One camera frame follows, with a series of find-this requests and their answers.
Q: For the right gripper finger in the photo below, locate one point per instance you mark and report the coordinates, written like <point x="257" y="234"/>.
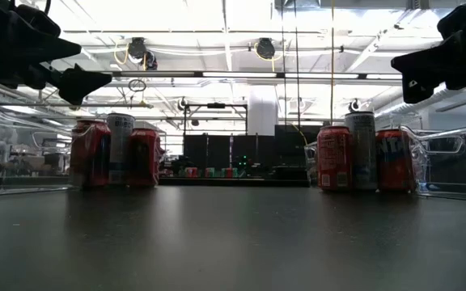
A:
<point x="427" y="60"/>
<point x="419" y="91"/>

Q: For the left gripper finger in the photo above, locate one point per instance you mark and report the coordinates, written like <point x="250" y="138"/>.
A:
<point x="47" y="48"/>
<point x="81" y="85"/>

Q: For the silver Celsius can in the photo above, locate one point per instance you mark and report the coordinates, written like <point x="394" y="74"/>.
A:
<point x="120" y="149"/>
<point x="361" y="153"/>

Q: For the red Coke can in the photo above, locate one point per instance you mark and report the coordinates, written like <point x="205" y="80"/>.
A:
<point x="89" y="161"/>
<point x="334" y="161"/>
<point x="144" y="161"/>

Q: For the orange Fanta can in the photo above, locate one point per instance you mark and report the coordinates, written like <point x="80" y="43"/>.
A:
<point x="395" y="165"/>

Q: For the clear plastic bin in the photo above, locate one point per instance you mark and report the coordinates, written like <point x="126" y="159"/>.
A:
<point x="310" y="161"/>
<point x="459" y="192"/>
<point x="14" y="190"/>

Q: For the black partition panels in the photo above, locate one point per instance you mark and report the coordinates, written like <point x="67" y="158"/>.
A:
<point x="217" y="151"/>

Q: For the LED light bar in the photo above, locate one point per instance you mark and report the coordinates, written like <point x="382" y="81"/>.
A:
<point x="237" y="74"/>

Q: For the white pillar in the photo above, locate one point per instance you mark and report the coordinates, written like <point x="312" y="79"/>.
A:
<point x="262" y="109"/>

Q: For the black metal frame rig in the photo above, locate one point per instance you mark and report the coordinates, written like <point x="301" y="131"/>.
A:
<point x="216" y="105"/>

